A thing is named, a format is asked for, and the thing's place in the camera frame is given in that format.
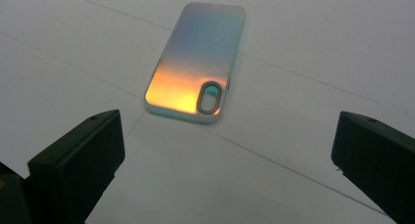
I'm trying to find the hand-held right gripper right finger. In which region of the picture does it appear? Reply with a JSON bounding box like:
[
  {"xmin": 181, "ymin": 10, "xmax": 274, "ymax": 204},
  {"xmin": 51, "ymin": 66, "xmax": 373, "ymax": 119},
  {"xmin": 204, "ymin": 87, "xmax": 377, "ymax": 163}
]
[{"xmin": 330, "ymin": 111, "xmax": 415, "ymax": 224}]

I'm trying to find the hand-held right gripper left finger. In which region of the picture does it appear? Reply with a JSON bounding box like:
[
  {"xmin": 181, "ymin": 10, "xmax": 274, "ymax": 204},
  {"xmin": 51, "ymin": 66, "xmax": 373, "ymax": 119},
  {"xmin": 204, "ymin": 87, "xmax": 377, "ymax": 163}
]
[{"xmin": 27, "ymin": 109, "xmax": 126, "ymax": 224}]

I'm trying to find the iridescent phone case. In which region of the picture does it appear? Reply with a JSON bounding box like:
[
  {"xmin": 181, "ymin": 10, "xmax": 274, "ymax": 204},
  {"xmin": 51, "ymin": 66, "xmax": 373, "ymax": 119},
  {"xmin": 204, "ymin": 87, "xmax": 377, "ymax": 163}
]
[{"xmin": 144, "ymin": 1, "xmax": 247, "ymax": 125}]

